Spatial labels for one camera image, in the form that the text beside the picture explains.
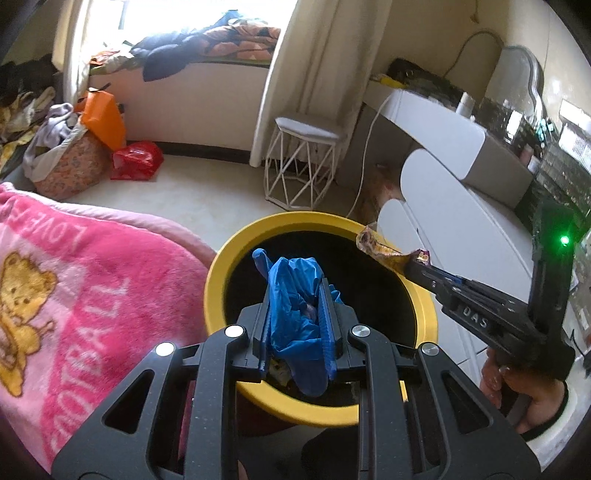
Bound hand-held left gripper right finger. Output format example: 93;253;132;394
321;277;541;480

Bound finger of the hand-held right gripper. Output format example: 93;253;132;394
404;258;463;304
436;268;511;308

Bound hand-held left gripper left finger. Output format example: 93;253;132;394
51;276;275;480

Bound blue plastic bag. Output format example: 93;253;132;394
252;248;345;398

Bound brown purple snack wrapper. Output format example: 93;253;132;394
355;223;431;278

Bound yellow-rimmed black trash bin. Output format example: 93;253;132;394
203;211;440;428

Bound person's right forearm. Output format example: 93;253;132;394
522;382;583;457

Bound person's right hand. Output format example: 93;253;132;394
479;349;567;433

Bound white drawer cabinet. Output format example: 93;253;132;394
376;148;542;372

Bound pink bag under dressing table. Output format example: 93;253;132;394
364;165;403;219

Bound white dressing table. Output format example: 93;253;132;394
362;87;535;211

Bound cosmetics organizer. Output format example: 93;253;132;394
475;99;591;234

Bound pink printed blanket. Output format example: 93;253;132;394
0;182;219;468

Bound white bottle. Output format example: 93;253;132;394
456;91;477;119

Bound red plastic shopping bag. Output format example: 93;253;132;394
110;140;165;181

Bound black bag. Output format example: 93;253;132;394
385;57;459;99

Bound silver-framed mirror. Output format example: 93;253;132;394
479;45;546;126

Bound cream curtain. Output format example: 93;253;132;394
249;0;385;169

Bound floral laundry basket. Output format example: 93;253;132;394
34;131;112;202

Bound orange paper bag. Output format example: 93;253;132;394
76;88;128;151

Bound orange patterned quilt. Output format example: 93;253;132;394
203;23;283;64

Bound navy jacket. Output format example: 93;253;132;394
131;32;209;82

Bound grey white clothes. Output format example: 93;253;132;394
22;103;86;182

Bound clothes heap on window seat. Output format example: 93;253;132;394
88;45;140;77

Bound pile of mixed clothes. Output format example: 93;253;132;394
0;57;60;145

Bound sheer white curtain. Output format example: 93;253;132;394
62;0;122;100

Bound white power cable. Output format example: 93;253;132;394
348;94;394;220

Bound white wire stool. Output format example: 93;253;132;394
263;116;350;211

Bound thin wall cable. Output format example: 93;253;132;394
445;30;505;80

